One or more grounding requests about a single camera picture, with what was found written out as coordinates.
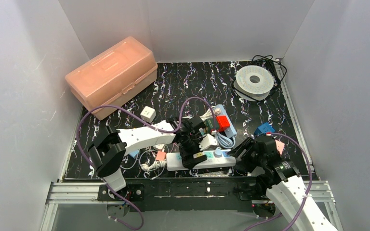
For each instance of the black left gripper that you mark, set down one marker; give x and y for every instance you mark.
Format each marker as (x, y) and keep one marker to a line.
(189, 150)

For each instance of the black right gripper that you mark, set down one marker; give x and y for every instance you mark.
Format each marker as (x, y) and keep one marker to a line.
(247, 152)

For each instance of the pink charger plug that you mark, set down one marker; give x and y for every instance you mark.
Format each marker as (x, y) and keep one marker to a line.
(161, 156)
(280, 146)

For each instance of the blue cube adapter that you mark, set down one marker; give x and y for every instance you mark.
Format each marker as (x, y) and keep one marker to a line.
(264, 129)

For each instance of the white cube adapter orange logo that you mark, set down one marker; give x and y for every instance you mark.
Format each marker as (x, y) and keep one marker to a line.
(148, 114)

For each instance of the small white USB power strip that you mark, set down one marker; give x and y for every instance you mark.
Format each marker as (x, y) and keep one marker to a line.
(159, 147)

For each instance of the light blue charger plug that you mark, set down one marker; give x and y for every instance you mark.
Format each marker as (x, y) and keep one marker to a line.
(134, 154)

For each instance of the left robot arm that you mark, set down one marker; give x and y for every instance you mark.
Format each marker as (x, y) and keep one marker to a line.
(108, 149)

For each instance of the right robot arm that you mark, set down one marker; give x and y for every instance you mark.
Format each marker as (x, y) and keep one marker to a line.
(282, 183)

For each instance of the red cube plug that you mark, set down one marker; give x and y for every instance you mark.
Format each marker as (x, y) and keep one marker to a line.
(223, 123)

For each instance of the light blue power strip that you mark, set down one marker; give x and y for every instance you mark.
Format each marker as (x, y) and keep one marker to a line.
(226, 133)

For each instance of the dark green cube adapter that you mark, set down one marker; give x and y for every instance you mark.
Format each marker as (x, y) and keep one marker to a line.
(210, 125)

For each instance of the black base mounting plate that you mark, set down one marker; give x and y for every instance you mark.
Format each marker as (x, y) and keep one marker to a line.
(199, 194)

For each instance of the white LED strip reel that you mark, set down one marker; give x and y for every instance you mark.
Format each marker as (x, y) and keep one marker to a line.
(253, 83)

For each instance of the pink translucent storage box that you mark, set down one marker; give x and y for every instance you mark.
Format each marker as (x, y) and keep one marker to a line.
(113, 77)

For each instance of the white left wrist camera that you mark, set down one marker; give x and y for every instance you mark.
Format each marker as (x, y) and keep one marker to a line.
(208, 142)

